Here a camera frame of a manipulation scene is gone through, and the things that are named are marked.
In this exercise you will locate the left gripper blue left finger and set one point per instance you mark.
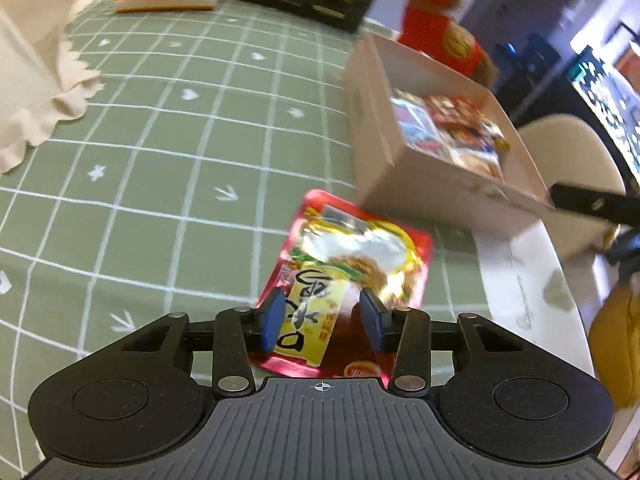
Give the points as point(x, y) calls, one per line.
point(270, 316)

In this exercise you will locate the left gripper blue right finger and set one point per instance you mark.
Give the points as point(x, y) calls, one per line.
point(377, 321)

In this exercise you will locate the red yellow snack pouch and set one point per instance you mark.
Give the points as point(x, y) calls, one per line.
point(333, 251)

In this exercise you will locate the snacks inside pink box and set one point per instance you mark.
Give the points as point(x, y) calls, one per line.
point(452, 129)

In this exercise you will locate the beige chair right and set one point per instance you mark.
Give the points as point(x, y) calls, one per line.
point(566, 149)

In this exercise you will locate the green grid tablecloth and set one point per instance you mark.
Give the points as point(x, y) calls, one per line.
point(175, 190)

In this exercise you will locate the pink cardboard box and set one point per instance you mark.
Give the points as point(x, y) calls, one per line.
point(391, 176)

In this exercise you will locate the red plush toy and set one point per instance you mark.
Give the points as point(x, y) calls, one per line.
point(428, 27)

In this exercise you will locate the cream paper bag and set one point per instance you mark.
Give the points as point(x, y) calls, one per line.
point(43, 80)

